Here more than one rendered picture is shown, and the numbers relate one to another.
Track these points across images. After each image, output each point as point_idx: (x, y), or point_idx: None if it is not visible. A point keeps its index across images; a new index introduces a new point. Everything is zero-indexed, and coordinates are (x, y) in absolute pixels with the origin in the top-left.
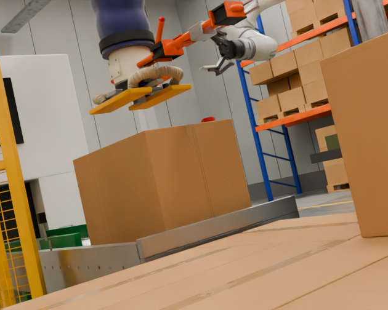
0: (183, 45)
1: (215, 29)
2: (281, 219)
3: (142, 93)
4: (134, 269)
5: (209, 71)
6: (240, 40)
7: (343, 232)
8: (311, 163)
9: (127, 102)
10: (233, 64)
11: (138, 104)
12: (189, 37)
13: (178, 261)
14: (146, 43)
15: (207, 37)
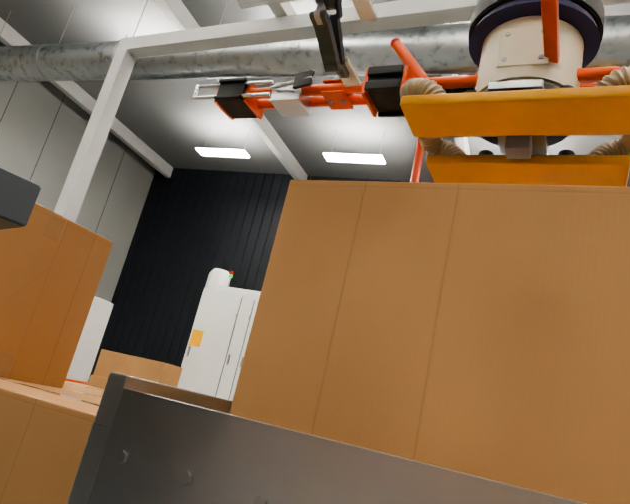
0: (341, 102)
1: (271, 94)
2: None
3: (440, 171)
4: None
5: (345, 76)
6: None
7: (67, 392)
8: (26, 224)
9: (511, 169)
10: (310, 17)
11: (524, 154)
12: (316, 105)
13: None
14: (470, 43)
15: (286, 103)
